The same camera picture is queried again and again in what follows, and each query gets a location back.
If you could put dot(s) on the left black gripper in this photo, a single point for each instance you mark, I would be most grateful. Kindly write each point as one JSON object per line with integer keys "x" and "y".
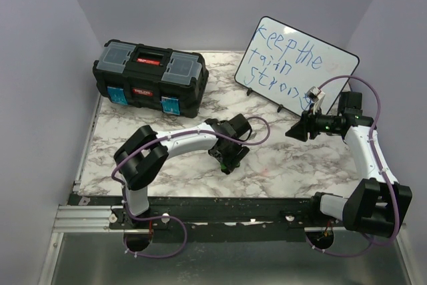
{"x": 240, "y": 153}

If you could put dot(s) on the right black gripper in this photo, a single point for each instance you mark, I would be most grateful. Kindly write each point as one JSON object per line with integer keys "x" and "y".
{"x": 299, "y": 131}

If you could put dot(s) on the green black whiteboard eraser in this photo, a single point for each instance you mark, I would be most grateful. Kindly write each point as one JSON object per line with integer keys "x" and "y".
{"x": 228, "y": 169}

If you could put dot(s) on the white dry-erase whiteboard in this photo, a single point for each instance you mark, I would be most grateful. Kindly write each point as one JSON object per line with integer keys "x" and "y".
{"x": 282, "y": 63}

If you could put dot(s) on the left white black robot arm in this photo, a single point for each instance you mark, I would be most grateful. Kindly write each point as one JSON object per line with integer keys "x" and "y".
{"x": 142, "y": 156}

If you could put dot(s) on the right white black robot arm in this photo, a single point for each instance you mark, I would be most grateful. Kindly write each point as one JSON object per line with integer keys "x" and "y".
{"x": 379, "y": 203}

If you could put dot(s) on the black plastic toolbox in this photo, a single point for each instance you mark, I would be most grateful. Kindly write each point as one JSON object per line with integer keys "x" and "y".
{"x": 163, "y": 79}

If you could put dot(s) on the aluminium extrusion frame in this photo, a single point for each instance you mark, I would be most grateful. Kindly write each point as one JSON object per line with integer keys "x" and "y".
{"x": 83, "y": 251}

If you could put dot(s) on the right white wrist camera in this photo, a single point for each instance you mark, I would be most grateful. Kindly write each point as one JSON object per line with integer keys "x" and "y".
{"x": 316, "y": 95}

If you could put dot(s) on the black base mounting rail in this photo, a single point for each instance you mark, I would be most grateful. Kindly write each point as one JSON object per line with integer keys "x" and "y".
{"x": 216, "y": 220}

